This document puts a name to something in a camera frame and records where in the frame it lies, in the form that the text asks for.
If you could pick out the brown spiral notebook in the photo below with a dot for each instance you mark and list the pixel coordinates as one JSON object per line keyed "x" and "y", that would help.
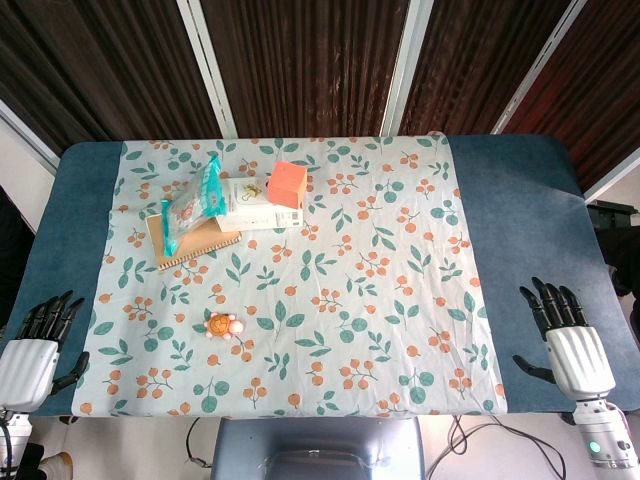
{"x": 200, "y": 245}

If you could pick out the white screen frame post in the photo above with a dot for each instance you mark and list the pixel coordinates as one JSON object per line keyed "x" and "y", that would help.
{"x": 540, "y": 67}
{"x": 207, "y": 67}
{"x": 27, "y": 140}
{"x": 612, "y": 185}
{"x": 405, "y": 67}

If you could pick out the blue velvet table cover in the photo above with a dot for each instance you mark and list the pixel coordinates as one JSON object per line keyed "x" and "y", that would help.
{"x": 525, "y": 225}

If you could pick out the orange cube box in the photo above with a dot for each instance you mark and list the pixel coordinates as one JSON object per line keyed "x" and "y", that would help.
{"x": 285, "y": 185}

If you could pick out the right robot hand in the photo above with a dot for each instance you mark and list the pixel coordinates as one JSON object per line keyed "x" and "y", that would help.
{"x": 580, "y": 360}

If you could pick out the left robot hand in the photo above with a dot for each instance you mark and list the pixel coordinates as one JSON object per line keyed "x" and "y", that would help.
{"x": 27, "y": 370}

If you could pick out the white rectangular carton box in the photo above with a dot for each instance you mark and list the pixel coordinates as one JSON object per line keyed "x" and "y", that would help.
{"x": 250, "y": 216}

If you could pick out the dark green crate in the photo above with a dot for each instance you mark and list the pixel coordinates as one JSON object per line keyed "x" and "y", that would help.
{"x": 615, "y": 215}

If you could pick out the orange pink turtle toy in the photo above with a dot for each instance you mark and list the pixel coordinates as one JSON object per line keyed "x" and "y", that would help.
{"x": 222, "y": 326}

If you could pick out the floral fruit print tablecloth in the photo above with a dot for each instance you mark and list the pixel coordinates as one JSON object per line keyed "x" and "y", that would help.
{"x": 350, "y": 250}

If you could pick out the teal clear plastic packet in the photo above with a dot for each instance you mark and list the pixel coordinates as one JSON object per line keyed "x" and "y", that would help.
{"x": 192, "y": 205}

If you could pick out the brown pleated screen panel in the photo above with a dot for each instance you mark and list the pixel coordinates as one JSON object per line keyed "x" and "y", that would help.
{"x": 480, "y": 60}
{"x": 100, "y": 70}
{"x": 600, "y": 100}
{"x": 310, "y": 65}

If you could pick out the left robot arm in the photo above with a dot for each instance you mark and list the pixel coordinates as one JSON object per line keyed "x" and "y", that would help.
{"x": 14, "y": 430}

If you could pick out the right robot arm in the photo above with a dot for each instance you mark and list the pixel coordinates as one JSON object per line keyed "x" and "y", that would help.
{"x": 602, "y": 440}

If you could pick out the white shoe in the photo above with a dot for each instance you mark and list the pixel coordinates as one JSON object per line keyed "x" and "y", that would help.
{"x": 56, "y": 465}

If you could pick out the gold binder clip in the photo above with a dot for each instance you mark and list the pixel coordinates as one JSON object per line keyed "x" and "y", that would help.
{"x": 252, "y": 190}

